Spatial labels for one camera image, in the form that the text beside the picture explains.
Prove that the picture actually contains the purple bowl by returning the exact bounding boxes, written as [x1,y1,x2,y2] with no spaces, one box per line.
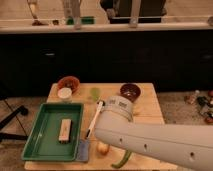
[120,83,141,102]

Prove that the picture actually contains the wooden block in tray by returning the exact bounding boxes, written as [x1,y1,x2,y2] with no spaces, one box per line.
[58,119,72,143]

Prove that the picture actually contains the green plastic tray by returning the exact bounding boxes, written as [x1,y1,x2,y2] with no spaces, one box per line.
[22,103,84,162]

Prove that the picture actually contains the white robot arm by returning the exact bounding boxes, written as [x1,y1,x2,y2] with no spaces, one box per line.
[94,96,213,171]

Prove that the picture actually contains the green chili pepper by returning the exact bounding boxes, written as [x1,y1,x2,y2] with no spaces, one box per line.
[111,150,132,169]

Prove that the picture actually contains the orange bowl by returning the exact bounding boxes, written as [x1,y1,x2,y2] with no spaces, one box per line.
[57,76,80,93]

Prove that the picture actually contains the white handled spatula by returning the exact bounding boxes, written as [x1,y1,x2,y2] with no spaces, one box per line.
[76,101,104,162]

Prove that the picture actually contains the white cup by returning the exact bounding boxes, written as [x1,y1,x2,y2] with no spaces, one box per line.
[57,87,72,102]

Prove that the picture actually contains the light green leaf toy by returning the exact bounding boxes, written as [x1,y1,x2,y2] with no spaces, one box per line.
[90,87,100,102]

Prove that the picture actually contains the yellow apple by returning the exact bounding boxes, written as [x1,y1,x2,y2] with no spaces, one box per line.
[97,142,110,155]

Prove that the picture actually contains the black tripod stand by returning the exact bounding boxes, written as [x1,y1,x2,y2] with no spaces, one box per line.
[0,105,30,142]

